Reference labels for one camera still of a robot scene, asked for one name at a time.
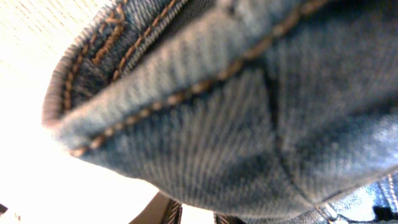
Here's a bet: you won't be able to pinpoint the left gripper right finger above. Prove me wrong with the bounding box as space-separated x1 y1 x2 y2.
213 213 245 224

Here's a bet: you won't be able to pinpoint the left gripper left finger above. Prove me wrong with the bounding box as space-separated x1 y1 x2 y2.
129 192 183 224

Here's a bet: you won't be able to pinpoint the light blue denim jeans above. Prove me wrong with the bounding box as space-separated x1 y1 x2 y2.
42 0 397 223

